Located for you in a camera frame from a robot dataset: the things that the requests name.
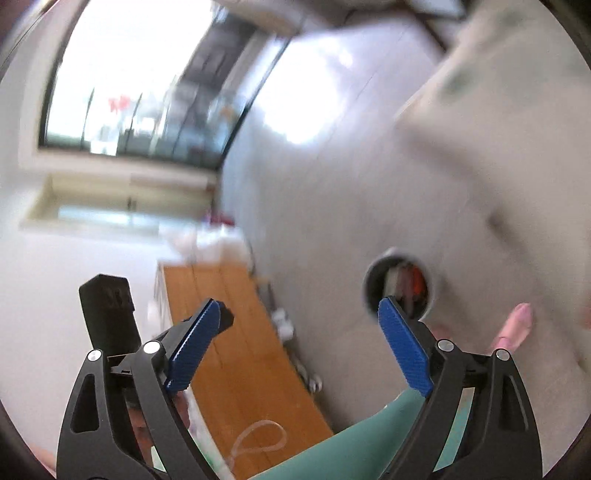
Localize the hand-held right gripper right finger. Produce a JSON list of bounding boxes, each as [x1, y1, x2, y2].
[[378, 296, 542, 480]]

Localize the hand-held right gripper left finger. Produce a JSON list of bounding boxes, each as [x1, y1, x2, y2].
[[56, 299, 234, 480]]

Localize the round grey trash bin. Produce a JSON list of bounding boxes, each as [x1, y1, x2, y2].
[[362, 248, 437, 321]]

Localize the wooden cabinet top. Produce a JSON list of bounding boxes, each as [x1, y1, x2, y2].
[[157, 263, 335, 480]]

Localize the person's green trousers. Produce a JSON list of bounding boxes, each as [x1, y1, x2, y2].
[[245, 392, 476, 480]]

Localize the white plastic bag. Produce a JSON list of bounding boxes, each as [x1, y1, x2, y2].
[[166, 222, 250, 264]]

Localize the white low cabinet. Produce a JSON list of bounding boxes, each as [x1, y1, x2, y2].
[[18, 171, 218, 236]]

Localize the pink slipper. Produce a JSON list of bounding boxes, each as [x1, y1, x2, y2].
[[489, 302, 534, 352]]

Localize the dark-framed glass door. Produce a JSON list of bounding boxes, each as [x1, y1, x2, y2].
[[37, 0, 296, 169]]

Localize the white cord loop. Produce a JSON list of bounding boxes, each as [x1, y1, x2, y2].
[[224, 420, 287, 472]]

